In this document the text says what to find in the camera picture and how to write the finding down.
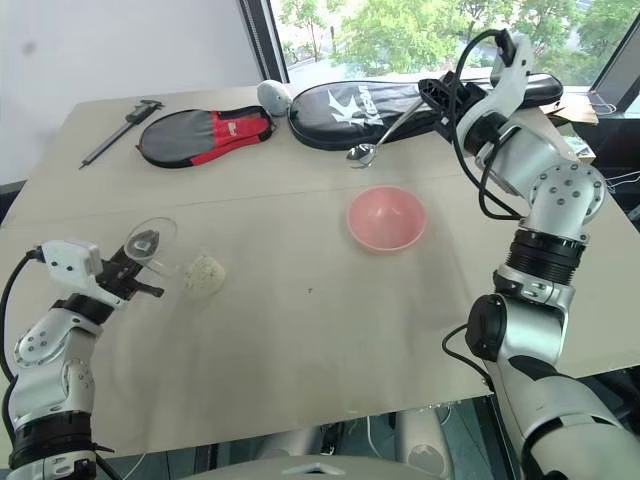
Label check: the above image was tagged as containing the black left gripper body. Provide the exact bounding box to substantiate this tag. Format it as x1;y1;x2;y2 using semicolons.
97;245;146;303

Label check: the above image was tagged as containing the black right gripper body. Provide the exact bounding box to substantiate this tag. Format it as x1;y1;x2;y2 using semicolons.
442;71;492;132

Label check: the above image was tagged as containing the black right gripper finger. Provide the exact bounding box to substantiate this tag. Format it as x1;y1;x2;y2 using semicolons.
417;77;455;108
435;103;459;134

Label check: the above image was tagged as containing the silver metal spoon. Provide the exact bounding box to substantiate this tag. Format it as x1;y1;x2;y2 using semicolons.
344;96;429;170

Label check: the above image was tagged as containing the pink bowl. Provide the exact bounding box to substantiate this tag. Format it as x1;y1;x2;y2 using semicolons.
346;185;427;256

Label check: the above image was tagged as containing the black racket bag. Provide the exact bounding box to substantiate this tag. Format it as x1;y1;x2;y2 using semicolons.
288;73;565;150

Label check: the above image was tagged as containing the brown cardboard box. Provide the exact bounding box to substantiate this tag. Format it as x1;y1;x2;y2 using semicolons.
538;92;600;126

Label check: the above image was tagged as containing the black vernier caliper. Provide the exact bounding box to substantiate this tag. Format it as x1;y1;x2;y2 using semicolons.
79;99;165;170

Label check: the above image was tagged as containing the red and black paddle case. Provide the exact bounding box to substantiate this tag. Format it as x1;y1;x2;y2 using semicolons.
136;105;278;170

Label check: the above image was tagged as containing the open laptop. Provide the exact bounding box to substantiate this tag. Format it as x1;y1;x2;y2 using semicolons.
588;22;640;104

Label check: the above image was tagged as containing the grey plush ball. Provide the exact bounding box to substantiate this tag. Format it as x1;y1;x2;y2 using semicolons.
256;79;294;118

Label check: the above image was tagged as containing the grey rounded robot torso shell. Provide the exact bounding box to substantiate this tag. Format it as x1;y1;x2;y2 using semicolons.
164;451;401;480

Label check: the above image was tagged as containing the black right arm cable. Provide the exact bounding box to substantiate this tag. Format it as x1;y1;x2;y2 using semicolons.
451;28;527;221

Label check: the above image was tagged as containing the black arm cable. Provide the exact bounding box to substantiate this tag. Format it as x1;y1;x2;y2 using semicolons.
451;28;527;221
0;248;45;384

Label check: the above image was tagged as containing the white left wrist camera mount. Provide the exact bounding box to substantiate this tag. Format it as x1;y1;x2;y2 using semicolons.
35;240;127;307

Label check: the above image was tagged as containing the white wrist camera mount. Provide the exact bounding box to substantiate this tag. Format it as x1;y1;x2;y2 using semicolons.
488;28;534;110
35;240;127;307

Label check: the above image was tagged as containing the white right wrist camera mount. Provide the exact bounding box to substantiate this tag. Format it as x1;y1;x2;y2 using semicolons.
488;28;534;110

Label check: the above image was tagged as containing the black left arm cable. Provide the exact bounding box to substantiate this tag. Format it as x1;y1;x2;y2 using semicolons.
0;248;45;384

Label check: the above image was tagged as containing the thin white cable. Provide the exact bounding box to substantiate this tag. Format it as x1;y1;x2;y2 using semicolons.
602;169;640;194

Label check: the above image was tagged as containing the black window frame post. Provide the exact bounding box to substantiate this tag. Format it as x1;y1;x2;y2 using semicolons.
238;0;292;87

